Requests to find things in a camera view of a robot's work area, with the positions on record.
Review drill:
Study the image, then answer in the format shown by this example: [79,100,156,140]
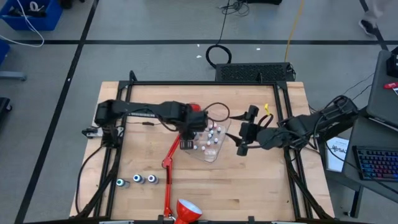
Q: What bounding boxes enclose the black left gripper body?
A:
[178,132,197,151]

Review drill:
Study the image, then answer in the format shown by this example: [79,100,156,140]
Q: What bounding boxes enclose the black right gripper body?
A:
[236,105,261,157]

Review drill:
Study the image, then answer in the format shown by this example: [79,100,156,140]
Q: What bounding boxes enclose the clear plastic bin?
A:
[181,110,233,164]

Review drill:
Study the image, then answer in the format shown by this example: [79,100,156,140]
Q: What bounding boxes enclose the black computer case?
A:
[215,62,296,83]

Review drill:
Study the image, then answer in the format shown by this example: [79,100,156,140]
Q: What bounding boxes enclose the red desk lamp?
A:
[161,103,203,224]

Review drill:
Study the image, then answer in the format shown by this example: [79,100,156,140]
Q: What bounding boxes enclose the white paper sheet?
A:
[325,136,351,174]

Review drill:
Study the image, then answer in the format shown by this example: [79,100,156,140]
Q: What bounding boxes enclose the black clamp silver plate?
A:
[81,126,103,139]

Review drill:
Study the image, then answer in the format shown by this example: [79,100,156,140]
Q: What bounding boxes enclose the grey desk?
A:
[323,107,398,218]

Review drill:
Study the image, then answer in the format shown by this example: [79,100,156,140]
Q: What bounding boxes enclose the black computer keyboard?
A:
[353,145,398,183]

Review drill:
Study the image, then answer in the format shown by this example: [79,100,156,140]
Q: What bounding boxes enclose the grey laptop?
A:
[366,49,398,128]

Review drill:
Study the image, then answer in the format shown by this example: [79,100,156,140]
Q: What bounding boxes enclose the person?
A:
[358,0,388,37]

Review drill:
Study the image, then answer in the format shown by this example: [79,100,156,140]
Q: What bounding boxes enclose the black device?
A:
[386,46,398,78]

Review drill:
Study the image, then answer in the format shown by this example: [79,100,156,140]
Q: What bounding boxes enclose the blue storage bin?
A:
[0,0,63,32]

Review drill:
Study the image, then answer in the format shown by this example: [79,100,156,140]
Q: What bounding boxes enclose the black lamp power cord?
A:
[126,119,181,128]

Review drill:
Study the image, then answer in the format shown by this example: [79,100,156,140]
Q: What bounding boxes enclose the black aluminium rig frame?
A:
[74,70,335,224]

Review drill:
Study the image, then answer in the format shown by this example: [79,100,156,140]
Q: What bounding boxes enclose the black coiled cable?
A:
[205,0,233,70]

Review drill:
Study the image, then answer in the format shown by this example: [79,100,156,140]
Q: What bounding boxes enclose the yellow hanging cable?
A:
[284,0,305,63]

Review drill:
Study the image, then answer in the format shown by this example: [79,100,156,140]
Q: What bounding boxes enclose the black cable bundle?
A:
[219,0,251,17]

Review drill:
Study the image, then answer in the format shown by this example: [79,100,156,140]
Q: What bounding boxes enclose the white cable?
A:
[0,0,46,49]

